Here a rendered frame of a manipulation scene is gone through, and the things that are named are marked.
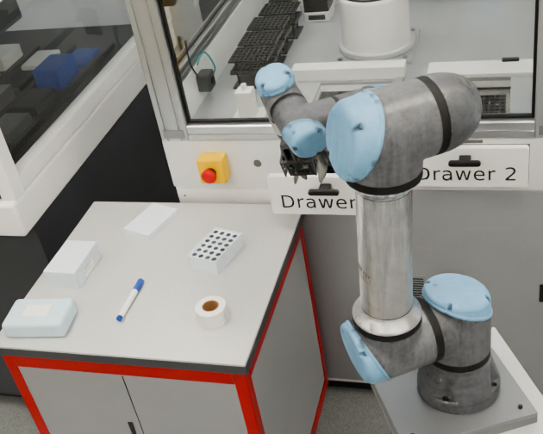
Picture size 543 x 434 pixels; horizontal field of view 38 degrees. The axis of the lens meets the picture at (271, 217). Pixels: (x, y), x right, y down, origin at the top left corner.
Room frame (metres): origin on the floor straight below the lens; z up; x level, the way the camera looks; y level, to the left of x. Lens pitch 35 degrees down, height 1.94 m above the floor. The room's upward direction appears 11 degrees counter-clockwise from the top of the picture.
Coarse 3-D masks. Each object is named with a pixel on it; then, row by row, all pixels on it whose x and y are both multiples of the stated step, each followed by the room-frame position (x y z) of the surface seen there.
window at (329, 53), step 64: (192, 0) 1.85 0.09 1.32; (256, 0) 1.79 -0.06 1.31; (320, 0) 1.74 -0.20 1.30; (384, 0) 1.69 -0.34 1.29; (448, 0) 1.64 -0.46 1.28; (512, 0) 1.60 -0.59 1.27; (192, 64) 1.86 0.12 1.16; (256, 64) 1.80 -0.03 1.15; (320, 64) 1.75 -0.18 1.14; (384, 64) 1.69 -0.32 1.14; (448, 64) 1.64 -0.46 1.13; (512, 64) 1.59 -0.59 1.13
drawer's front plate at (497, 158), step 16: (432, 160) 1.63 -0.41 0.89; (448, 160) 1.61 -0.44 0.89; (480, 160) 1.59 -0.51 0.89; (496, 160) 1.57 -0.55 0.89; (512, 160) 1.56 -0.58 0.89; (528, 160) 1.55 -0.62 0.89; (432, 176) 1.63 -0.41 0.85; (448, 176) 1.61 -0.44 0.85; (464, 176) 1.60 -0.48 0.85; (480, 176) 1.59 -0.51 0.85; (496, 176) 1.57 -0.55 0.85; (512, 176) 1.56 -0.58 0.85
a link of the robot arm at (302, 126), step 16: (288, 96) 1.36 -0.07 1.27; (272, 112) 1.36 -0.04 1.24; (288, 112) 1.33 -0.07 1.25; (304, 112) 1.32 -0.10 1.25; (320, 112) 1.32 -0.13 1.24; (288, 128) 1.30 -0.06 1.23; (304, 128) 1.28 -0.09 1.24; (320, 128) 1.28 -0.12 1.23; (288, 144) 1.29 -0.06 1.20; (304, 144) 1.27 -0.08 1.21; (320, 144) 1.28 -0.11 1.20
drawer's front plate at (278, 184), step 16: (272, 176) 1.64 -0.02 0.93; (288, 176) 1.63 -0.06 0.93; (336, 176) 1.59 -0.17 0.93; (272, 192) 1.64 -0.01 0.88; (288, 192) 1.62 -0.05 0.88; (304, 192) 1.61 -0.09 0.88; (352, 192) 1.57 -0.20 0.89; (272, 208) 1.64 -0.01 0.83; (288, 208) 1.63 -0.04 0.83; (304, 208) 1.61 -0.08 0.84; (320, 208) 1.60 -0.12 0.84; (336, 208) 1.58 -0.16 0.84; (352, 208) 1.57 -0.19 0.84
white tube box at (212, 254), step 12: (216, 228) 1.66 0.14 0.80; (204, 240) 1.62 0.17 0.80; (216, 240) 1.61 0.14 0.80; (228, 240) 1.60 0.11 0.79; (240, 240) 1.61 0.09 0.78; (192, 252) 1.58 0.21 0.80; (204, 252) 1.58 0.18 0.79; (216, 252) 1.56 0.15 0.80; (228, 252) 1.56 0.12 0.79; (192, 264) 1.56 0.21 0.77; (204, 264) 1.53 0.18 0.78; (216, 264) 1.52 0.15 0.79
